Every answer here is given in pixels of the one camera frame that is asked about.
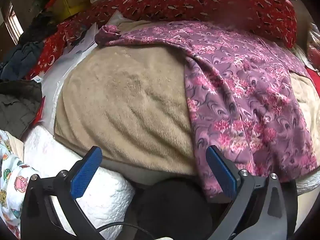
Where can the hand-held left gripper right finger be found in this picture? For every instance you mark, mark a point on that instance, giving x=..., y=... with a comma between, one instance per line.
x=222, y=175

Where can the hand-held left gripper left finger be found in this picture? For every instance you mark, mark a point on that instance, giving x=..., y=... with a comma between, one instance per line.
x=86, y=173

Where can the purple floral garment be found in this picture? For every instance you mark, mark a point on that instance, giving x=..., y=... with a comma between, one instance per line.
x=237, y=80

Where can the dark blue clothes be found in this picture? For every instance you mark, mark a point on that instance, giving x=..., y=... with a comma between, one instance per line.
x=22, y=60

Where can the white quilted bed cover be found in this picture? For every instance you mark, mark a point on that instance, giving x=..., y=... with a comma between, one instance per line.
x=105, y=200

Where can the dark cloth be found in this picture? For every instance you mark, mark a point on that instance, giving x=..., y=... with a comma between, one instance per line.
x=170, y=210

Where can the cartoon print cloth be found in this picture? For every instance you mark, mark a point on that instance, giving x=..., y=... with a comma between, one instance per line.
x=15, y=180

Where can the beige fleece blanket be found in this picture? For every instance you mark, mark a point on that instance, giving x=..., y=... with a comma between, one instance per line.
x=125, y=92

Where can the olive green jacket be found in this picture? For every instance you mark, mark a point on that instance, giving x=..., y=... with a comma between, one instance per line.
x=17, y=105

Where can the white plastic sheets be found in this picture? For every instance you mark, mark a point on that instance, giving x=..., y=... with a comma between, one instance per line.
x=57, y=75

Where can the red star print cloth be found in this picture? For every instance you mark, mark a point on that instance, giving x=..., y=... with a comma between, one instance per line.
x=47, y=55

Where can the black garment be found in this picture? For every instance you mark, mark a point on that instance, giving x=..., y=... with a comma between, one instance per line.
x=40, y=27

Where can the window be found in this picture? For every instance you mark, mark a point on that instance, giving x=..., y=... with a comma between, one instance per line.
x=13, y=21

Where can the yellow box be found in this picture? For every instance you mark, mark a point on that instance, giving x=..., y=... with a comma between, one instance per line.
x=72, y=3

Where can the red patterned blanket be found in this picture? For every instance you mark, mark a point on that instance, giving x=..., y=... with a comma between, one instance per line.
x=200, y=2

